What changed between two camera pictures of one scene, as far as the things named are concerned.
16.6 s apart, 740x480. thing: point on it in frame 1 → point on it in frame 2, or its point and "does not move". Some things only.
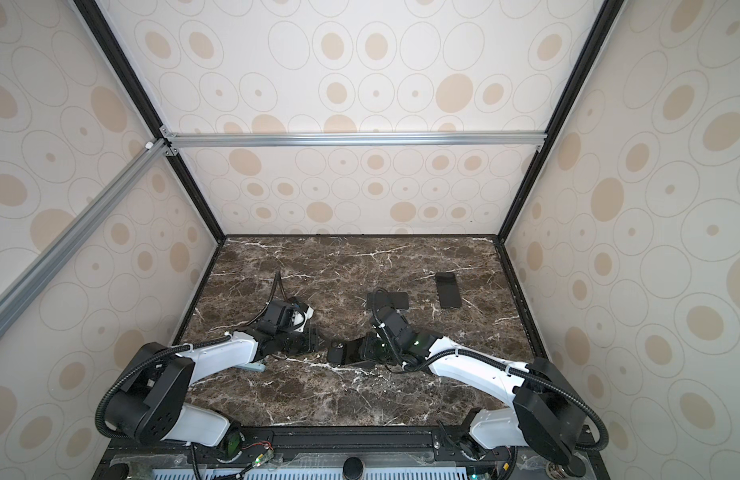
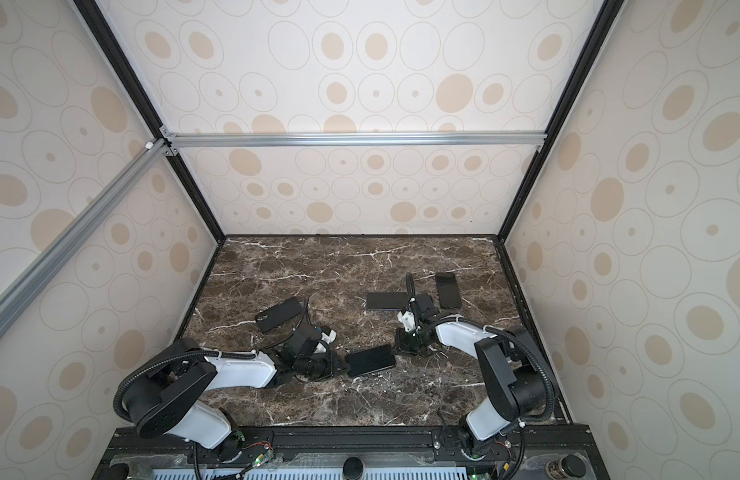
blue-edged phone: (377, 299) does not move
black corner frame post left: (108, 40) does not move
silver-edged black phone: (448, 290) does not move
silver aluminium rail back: (356, 139) does not move
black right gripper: (365, 348) → (399, 340)
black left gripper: (310, 343) → (330, 371)
